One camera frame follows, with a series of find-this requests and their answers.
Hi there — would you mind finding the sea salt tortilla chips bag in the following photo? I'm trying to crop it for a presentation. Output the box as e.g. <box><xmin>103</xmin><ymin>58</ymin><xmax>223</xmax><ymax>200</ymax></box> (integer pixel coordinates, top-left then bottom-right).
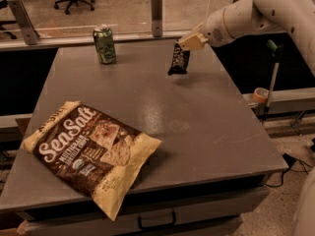
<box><xmin>22</xmin><ymin>101</ymin><xmax>161</xmax><ymax>220</ymax></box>

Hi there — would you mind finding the black floor cable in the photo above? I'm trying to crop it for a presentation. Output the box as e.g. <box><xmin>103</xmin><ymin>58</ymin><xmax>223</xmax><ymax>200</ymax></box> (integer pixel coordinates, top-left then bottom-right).
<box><xmin>264</xmin><ymin>152</ymin><xmax>315</xmax><ymax>189</ymax></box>

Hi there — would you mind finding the green handled pole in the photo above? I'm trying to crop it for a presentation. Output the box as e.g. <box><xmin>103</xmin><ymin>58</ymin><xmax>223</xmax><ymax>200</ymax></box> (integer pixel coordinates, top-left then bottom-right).
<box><xmin>262</xmin><ymin>39</ymin><xmax>284</xmax><ymax>123</ymax></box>

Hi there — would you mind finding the black rxbar chocolate bar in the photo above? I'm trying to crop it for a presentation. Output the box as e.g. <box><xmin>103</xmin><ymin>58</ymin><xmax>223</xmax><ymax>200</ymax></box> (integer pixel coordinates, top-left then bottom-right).
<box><xmin>167</xmin><ymin>43</ymin><xmax>190</xmax><ymax>76</ymax></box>

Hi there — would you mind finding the left metal glass bracket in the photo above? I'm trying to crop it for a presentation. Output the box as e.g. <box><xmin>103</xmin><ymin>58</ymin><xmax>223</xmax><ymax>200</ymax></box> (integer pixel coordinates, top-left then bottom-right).
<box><xmin>7</xmin><ymin>0</ymin><xmax>39</xmax><ymax>45</ymax></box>

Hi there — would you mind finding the middle metal glass bracket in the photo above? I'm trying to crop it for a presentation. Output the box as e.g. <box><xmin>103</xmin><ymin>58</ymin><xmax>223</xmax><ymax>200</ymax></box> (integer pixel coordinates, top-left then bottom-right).
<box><xmin>151</xmin><ymin>0</ymin><xmax>162</xmax><ymax>37</ymax></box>

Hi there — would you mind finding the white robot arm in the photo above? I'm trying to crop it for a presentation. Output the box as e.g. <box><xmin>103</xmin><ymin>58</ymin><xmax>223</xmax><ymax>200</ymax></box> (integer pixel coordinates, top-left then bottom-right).
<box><xmin>178</xmin><ymin>0</ymin><xmax>315</xmax><ymax>75</ymax></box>

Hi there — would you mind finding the grey drawer with black handle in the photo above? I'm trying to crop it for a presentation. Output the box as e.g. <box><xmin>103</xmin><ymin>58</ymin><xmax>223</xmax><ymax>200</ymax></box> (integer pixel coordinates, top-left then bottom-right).
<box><xmin>25</xmin><ymin>187</ymin><xmax>269</xmax><ymax>236</ymax></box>

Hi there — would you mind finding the green soda can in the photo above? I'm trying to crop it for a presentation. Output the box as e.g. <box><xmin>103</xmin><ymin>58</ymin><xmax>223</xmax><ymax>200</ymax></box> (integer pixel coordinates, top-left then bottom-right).
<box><xmin>93</xmin><ymin>25</ymin><xmax>116</xmax><ymax>64</ymax></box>

